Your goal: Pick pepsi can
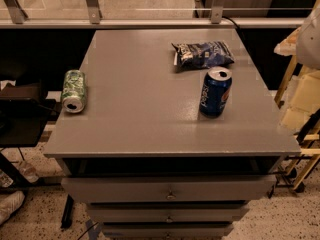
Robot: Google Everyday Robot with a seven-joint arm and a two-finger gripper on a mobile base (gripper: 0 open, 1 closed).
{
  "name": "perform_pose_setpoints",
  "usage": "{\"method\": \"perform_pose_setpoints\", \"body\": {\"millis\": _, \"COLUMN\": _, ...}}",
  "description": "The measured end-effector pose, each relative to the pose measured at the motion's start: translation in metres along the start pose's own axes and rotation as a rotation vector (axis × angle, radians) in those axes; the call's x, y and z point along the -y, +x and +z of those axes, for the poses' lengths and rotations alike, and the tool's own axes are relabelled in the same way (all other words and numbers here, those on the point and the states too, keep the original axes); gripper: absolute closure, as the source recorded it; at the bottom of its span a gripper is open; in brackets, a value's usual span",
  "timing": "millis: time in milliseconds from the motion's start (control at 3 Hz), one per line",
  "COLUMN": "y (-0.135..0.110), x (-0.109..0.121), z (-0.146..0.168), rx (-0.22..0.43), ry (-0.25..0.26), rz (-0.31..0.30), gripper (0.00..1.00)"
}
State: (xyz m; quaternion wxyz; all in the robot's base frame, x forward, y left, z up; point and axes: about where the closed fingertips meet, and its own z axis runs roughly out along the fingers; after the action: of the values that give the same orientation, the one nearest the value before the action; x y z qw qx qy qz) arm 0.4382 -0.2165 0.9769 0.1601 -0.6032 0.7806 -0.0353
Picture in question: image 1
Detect blue pepsi can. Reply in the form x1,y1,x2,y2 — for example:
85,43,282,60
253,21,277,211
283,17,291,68
199,66,232,117

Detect green soda can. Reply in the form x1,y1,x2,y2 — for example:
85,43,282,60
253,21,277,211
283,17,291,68
61,69,87,113

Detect grey drawer cabinet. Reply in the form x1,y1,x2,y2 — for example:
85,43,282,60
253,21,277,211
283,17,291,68
45,29,299,227

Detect blue chip bag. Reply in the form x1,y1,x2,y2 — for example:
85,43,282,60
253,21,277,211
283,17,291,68
173,41,234,69

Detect top grey drawer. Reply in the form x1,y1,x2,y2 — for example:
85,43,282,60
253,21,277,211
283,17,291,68
62,175,275,203

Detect grey drawer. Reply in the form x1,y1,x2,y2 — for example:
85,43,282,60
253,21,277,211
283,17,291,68
62,175,275,203
87,204,249,223
102,223,233,238

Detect middle grey drawer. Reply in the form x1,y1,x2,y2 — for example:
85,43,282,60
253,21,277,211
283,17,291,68
87,204,249,223

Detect bottom grey drawer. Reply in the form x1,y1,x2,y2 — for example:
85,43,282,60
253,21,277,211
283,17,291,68
102,223,233,238

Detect black side table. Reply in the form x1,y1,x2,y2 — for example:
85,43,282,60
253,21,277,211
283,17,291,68
0,82,61,187

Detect clear plastic bottle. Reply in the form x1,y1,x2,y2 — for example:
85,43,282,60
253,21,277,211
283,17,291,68
18,161,39,183

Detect white shoe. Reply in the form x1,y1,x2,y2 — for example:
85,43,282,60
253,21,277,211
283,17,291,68
0,191,25,225

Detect metal railing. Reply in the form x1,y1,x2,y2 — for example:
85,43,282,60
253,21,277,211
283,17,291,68
0,0,304,29

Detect black cable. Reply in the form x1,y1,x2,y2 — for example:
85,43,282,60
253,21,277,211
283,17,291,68
222,16,248,42

